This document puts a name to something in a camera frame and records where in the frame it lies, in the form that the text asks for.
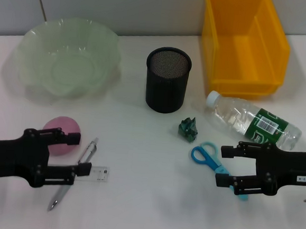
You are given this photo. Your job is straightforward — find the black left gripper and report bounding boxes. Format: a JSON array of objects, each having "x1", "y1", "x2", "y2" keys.
[{"x1": 0, "y1": 123, "x2": 95, "y2": 192}]

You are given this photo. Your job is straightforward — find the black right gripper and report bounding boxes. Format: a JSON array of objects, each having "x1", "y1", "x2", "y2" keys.
[{"x1": 214, "y1": 138, "x2": 306, "y2": 201}]

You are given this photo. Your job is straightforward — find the blue scissors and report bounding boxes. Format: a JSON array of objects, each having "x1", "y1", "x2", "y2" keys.
[{"x1": 188, "y1": 140, "x2": 253, "y2": 201}]

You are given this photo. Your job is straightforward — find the clear bottle green label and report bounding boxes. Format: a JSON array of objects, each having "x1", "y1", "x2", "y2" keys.
[{"x1": 202, "y1": 89, "x2": 305, "y2": 152}]

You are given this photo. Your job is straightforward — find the silver pen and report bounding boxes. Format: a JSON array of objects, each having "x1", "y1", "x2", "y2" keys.
[{"x1": 47, "y1": 134, "x2": 100, "y2": 215}]

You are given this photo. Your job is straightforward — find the clear plastic ruler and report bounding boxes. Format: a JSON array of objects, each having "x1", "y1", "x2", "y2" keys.
[{"x1": 70, "y1": 162, "x2": 111, "y2": 184}]

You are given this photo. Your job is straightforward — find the green glass fruit bowl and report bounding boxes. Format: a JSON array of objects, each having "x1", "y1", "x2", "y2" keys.
[{"x1": 1, "y1": 12, "x2": 127, "y2": 110}]

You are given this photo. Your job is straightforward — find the black mesh pen cup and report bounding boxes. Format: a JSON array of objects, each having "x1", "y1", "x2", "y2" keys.
[{"x1": 142, "y1": 45, "x2": 193, "y2": 116}]

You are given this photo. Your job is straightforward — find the yellow plastic bin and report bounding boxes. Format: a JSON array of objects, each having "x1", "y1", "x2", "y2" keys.
[{"x1": 196, "y1": 0, "x2": 294, "y2": 102}]

